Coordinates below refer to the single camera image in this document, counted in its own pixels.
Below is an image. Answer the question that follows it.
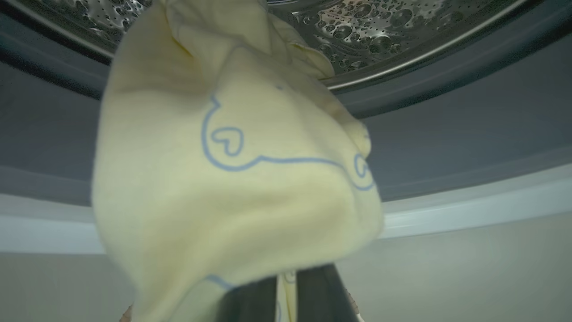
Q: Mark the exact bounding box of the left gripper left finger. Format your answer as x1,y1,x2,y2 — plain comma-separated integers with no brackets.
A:
214,275,278,322

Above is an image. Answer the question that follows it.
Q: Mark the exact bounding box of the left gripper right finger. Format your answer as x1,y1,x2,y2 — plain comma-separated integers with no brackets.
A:
297,264,360,322

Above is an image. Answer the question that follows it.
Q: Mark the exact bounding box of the cream garment with blue outline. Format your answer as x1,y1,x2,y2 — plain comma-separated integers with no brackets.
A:
92,0,385,322

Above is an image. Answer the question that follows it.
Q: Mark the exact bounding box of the white front-load washing machine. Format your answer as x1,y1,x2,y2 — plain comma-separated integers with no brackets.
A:
0,0,572,322

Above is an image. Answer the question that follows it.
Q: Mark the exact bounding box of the stainless steel washer drum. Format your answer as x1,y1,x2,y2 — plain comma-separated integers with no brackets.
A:
18,0,532,83

